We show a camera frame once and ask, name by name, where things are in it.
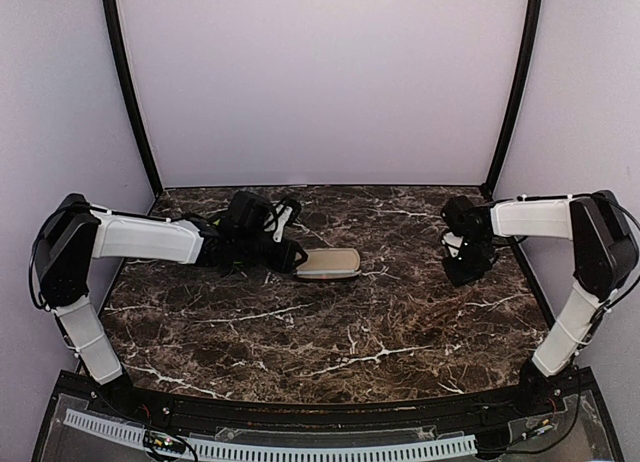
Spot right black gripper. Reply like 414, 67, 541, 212
442, 236, 493, 287

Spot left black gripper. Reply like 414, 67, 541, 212
236, 233, 308, 275

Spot plaid sunglasses case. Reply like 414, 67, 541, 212
294, 248, 361, 281

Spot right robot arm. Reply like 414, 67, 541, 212
440, 190, 639, 378

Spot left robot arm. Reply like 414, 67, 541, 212
28, 191, 308, 418

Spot small circuit board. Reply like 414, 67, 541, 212
143, 430, 187, 455

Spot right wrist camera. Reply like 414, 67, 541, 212
440, 231, 468, 259

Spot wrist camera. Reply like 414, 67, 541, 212
440, 231, 468, 259
263, 197, 302, 243

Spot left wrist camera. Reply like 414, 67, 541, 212
263, 197, 302, 243

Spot black front rail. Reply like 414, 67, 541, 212
84, 381, 566, 436

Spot white slotted cable duct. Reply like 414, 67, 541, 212
63, 409, 478, 461

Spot right black frame post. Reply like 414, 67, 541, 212
480, 0, 542, 200

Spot black frame post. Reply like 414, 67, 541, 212
480, 0, 542, 200
102, 0, 164, 197

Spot left black frame post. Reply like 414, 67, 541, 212
102, 0, 164, 197

